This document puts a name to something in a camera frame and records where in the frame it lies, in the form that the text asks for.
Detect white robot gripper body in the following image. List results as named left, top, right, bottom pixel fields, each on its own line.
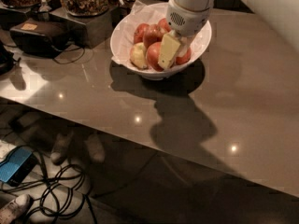
left=166, top=0, right=211, bottom=37

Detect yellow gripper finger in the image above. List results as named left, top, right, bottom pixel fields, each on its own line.
left=158, top=31, right=181, bottom=70
left=178, top=35, right=195, bottom=57

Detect red apple with sticker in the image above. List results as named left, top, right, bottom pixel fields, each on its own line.
left=146, top=42, right=163, bottom=72

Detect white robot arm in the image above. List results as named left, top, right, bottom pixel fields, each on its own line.
left=158, top=0, right=214, bottom=70

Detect small red apple front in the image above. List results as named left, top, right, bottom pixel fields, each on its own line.
left=175, top=49, right=192, bottom=65

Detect red apple top centre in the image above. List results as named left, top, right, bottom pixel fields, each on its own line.
left=143, top=24, right=166, bottom=48

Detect red apple at back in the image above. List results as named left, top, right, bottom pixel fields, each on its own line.
left=158, top=18, right=171, bottom=32

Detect white ceramic bowl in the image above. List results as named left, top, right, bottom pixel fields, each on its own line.
left=109, top=1, right=213, bottom=81

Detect yellowish apple front left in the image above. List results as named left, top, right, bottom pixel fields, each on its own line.
left=130, top=42, right=148, bottom=70

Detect red apple back left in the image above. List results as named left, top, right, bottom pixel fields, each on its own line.
left=134, top=23, right=149, bottom=44

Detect dark metal stand box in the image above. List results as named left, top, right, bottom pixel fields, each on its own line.
left=50, top=7, right=113, bottom=49

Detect metal scoop in jar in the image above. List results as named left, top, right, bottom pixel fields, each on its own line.
left=39, top=0, right=51, bottom=13

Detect black box device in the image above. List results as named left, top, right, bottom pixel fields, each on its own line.
left=9, top=19, right=70, bottom=58

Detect blue foot pedal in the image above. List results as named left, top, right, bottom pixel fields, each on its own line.
left=0, top=147, right=36, bottom=187

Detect black cable on counter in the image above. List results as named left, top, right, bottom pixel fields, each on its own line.
left=50, top=40, right=86, bottom=65

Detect black floor cables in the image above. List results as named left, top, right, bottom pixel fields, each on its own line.
left=0, top=149, right=98, bottom=224

